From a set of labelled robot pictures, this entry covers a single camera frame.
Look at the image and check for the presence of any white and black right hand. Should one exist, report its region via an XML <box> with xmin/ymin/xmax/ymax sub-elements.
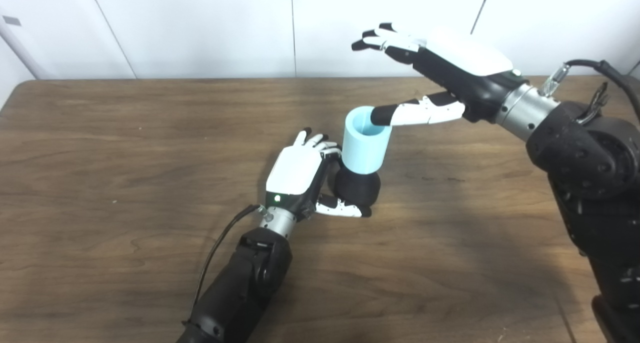
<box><xmin>350</xmin><ymin>22</ymin><xmax>529</xmax><ymax>127</ymax></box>

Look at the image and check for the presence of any white and black left hand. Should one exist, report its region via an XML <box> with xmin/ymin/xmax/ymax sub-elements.
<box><xmin>264</xmin><ymin>127</ymin><xmax>373</xmax><ymax>222</ymax></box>

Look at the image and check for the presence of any black funnel-shaped nozzle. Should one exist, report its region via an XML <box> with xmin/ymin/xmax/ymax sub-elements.
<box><xmin>333</xmin><ymin>166</ymin><xmax>382</xmax><ymax>209</ymax></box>

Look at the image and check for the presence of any light-blue hose piece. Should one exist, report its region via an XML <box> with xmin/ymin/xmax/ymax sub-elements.
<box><xmin>341</xmin><ymin>105</ymin><xmax>393</xmax><ymax>176</ymax></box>

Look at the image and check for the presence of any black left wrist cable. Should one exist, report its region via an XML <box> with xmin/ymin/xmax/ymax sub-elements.
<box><xmin>187</xmin><ymin>203</ymin><xmax>267</xmax><ymax>325</ymax></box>

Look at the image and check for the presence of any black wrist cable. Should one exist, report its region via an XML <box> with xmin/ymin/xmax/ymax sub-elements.
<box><xmin>187</xmin><ymin>203</ymin><xmax>267</xmax><ymax>325</ymax></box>
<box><xmin>539</xmin><ymin>58</ymin><xmax>640</xmax><ymax>125</ymax></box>

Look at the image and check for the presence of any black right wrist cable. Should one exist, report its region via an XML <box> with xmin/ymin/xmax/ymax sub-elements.
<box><xmin>539</xmin><ymin>58</ymin><xmax>640</xmax><ymax>125</ymax></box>

